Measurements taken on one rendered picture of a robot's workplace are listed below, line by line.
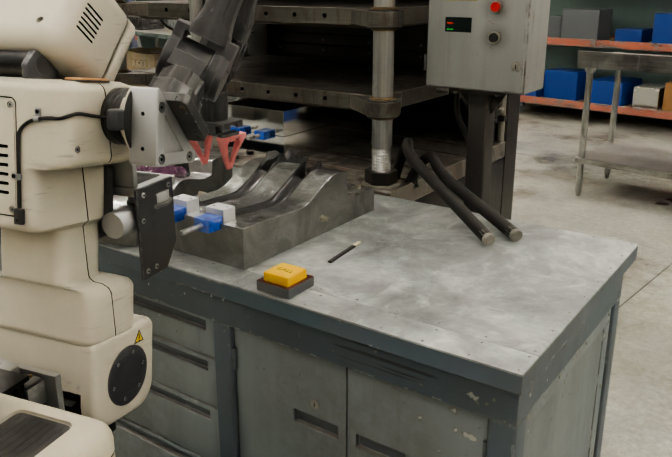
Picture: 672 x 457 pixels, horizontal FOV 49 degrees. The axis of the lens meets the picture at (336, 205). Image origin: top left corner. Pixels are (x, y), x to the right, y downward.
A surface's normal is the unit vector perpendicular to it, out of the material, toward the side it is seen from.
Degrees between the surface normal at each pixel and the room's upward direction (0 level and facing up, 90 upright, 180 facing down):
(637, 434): 0
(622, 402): 0
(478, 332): 0
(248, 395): 90
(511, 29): 90
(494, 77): 90
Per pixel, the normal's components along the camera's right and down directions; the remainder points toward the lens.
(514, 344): 0.00, -0.96
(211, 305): -0.58, 0.24
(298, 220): 0.82, 0.17
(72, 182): 0.92, 0.11
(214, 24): 0.04, 0.18
